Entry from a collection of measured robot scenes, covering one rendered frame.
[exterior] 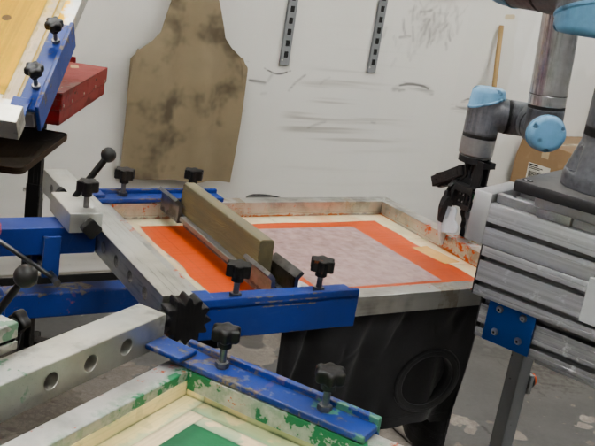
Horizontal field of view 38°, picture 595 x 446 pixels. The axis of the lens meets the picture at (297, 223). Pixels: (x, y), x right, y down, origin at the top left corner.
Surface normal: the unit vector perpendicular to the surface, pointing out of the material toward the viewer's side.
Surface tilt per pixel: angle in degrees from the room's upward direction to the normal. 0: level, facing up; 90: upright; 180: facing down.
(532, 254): 90
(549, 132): 90
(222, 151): 88
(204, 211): 90
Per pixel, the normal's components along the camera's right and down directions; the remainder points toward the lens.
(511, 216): -0.63, 0.13
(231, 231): -0.86, 0.02
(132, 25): 0.49, 0.32
